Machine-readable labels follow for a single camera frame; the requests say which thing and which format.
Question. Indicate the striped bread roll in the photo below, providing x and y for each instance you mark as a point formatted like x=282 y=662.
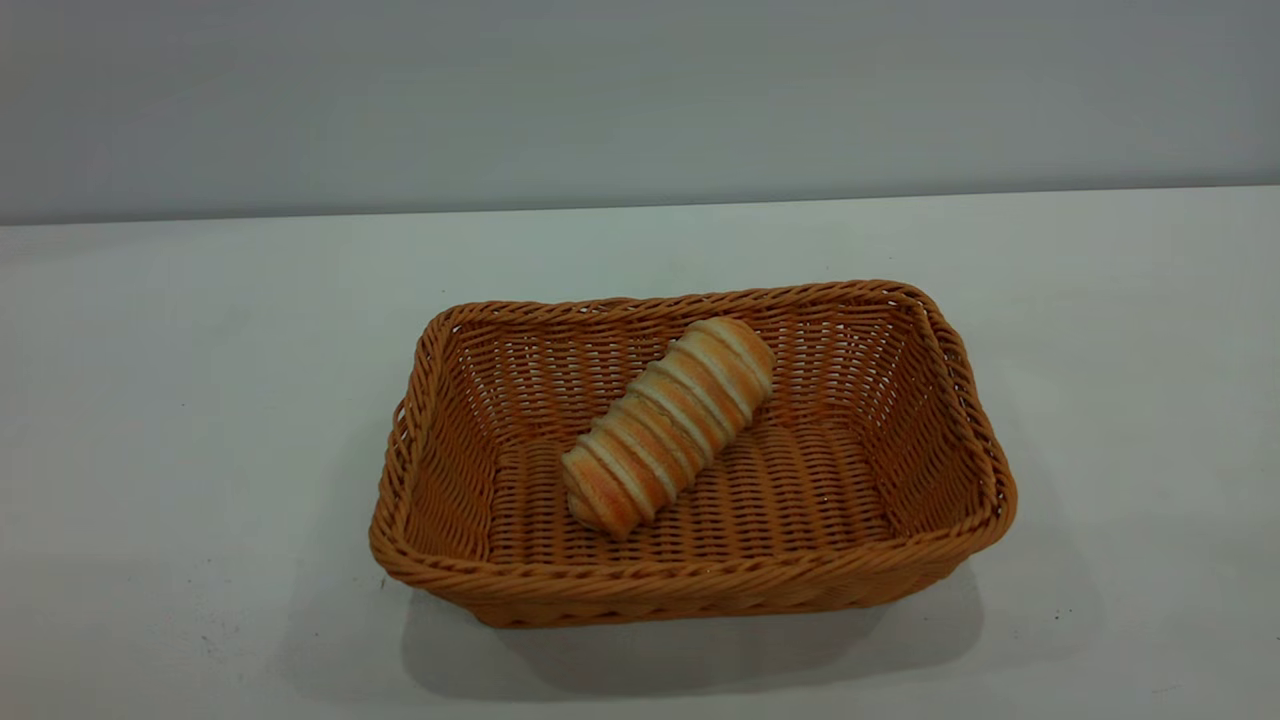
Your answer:
x=665 y=425

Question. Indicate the yellow wicker basket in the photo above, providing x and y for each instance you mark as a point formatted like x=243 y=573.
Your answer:
x=800 y=500

